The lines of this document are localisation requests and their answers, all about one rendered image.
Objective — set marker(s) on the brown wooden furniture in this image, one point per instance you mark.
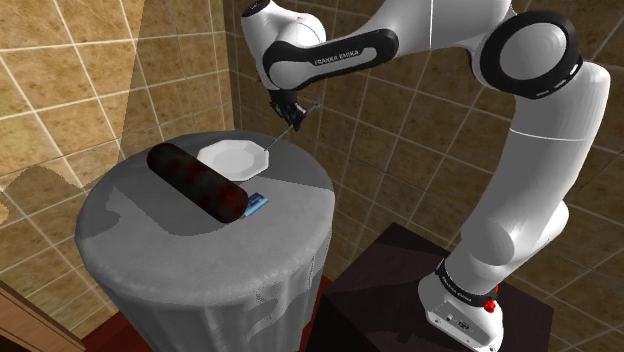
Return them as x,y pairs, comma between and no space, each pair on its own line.
24,326

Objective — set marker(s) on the dark cylinder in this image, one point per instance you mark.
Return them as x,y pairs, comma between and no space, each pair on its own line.
197,181

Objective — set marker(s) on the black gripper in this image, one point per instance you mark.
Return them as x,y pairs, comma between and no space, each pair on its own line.
287,110

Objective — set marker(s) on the round table with grey cloth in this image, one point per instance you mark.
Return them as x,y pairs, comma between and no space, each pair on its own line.
195,263

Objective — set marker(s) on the dark robot stand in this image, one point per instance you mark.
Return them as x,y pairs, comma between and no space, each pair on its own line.
380,287

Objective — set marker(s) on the blue card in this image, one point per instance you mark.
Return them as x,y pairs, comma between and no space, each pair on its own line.
257,202

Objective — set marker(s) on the thin grey stick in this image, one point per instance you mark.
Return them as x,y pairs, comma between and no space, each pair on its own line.
278,139

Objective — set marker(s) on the white octagonal plate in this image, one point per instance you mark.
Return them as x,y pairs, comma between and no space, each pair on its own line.
234,158

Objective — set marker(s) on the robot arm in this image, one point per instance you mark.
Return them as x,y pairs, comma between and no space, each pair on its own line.
536,161

